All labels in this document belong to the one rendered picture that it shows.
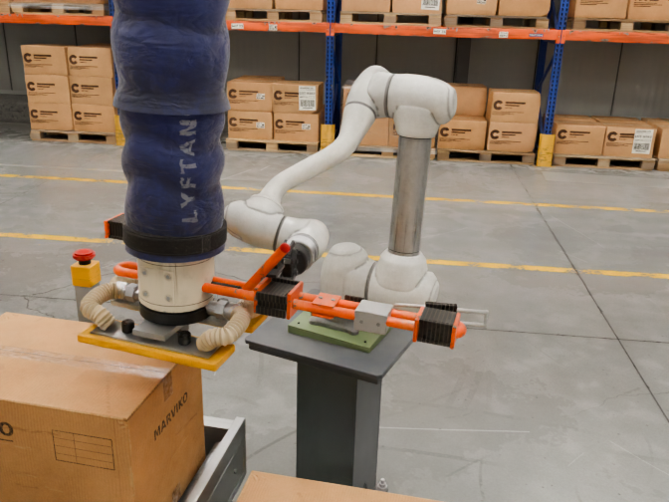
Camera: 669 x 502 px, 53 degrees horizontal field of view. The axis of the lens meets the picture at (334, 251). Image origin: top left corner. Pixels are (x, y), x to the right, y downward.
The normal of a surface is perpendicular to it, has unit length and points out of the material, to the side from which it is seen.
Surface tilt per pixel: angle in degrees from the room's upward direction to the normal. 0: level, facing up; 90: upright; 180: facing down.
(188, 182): 105
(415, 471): 0
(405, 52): 90
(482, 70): 90
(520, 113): 91
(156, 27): 78
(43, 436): 90
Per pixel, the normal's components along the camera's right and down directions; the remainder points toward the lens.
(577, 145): -0.12, 0.37
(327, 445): -0.44, 0.30
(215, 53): 0.85, 0.07
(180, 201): 0.40, 0.09
